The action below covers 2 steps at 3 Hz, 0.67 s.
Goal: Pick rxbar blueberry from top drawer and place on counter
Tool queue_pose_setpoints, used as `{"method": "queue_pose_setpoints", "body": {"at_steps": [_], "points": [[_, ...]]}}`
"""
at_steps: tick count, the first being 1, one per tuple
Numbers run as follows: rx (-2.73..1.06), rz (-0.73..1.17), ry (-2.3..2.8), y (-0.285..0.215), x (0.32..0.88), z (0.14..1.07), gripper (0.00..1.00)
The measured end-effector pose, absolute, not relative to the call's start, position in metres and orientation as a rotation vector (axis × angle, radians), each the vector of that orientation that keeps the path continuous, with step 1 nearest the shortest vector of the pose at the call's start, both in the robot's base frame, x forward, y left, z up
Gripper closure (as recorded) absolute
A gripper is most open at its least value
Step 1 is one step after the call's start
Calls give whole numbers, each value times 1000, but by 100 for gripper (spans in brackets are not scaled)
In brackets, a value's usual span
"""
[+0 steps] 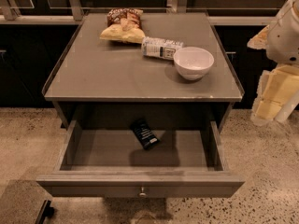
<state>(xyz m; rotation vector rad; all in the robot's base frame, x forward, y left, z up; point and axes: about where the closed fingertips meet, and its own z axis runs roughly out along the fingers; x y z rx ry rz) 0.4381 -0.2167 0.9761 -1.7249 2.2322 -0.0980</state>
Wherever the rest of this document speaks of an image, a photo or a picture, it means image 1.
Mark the dark base corner object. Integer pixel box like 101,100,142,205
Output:
0,180,51,224

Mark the grey cabinet with counter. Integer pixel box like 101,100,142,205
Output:
43,13,244,125

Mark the metal railing frame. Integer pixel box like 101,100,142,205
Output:
0,0,288,25

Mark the white lying water bottle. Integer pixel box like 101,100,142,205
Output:
141,36,184,60

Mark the yellow brown chip bag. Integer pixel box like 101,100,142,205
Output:
100,8,145,44

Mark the round metal drawer knob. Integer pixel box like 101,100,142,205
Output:
138,187,148,198

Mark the dark blue rxbar wrapper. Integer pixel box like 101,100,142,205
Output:
130,119,160,150

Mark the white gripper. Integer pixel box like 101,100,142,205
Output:
247,0,299,126

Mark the open grey top drawer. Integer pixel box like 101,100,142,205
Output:
36,120,244,198

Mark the white ceramic bowl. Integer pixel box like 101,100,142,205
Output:
173,47,214,80

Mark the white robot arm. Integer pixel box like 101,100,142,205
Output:
247,0,299,126

